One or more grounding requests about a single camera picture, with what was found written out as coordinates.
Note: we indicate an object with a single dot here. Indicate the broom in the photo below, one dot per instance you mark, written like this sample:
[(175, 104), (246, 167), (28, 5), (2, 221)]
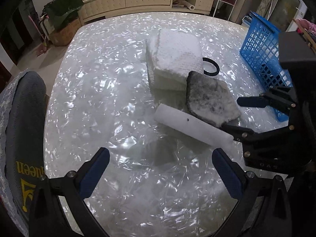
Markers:
[(44, 47)]

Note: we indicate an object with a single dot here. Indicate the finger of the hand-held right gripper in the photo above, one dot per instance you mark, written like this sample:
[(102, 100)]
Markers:
[(237, 130), (251, 101)]

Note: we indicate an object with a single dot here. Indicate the white towel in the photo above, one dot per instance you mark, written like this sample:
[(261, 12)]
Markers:
[(177, 51)]

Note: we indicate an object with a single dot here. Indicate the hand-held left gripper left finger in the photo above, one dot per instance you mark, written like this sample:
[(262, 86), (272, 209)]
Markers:
[(95, 172)]

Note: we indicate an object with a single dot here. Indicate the cardboard box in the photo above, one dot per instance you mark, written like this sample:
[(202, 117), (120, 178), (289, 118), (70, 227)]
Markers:
[(64, 33)]

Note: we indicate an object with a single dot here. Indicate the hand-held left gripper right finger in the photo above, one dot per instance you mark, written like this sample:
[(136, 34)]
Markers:
[(227, 175)]

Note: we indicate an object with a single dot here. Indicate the chair with grey-blue cover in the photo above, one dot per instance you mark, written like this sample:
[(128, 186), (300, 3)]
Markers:
[(24, 128)]

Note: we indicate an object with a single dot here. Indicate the dark green bag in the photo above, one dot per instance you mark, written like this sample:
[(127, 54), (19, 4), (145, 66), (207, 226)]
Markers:
[(64, 9)]

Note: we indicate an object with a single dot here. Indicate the grey fluffy cloth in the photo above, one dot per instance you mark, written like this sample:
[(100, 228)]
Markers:
[(212, 98)]

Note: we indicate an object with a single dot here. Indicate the pink clothes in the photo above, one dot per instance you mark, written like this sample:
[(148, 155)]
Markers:
[(307, 24)]

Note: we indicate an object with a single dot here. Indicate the blue plastic basket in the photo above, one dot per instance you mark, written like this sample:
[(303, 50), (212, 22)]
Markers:
[(259, 42)]

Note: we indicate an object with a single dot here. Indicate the white foam roll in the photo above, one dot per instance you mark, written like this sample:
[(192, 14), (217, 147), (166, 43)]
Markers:
[(192, 124)]

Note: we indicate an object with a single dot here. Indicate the white paper roll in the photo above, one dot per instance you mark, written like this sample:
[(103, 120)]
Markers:
[(188, 5)]

